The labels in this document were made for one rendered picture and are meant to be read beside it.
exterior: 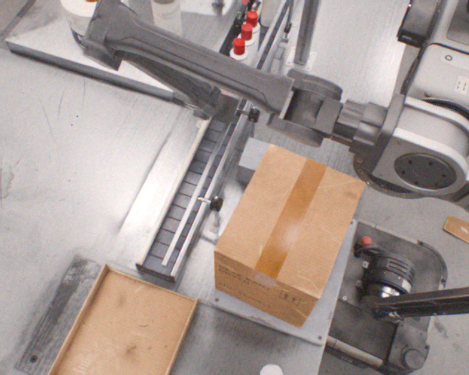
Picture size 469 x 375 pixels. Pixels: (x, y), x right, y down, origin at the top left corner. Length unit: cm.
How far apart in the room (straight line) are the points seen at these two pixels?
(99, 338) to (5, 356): 23
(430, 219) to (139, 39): 192
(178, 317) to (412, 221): 145
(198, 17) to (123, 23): 98
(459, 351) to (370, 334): 49
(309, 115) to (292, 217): 34
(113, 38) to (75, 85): 90
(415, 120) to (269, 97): 23
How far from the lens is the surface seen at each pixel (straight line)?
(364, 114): 80
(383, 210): 246
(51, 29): 184
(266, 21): 176
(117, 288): 136
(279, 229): 108
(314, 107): 82
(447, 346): 234
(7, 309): 143
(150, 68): 101
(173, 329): 131
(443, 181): 83
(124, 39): 84
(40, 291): 141
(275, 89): 83
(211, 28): 177
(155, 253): 132
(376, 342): 199
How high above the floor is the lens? 211
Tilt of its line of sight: 62 degrees down
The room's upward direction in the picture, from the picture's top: 3 degrees clockwise
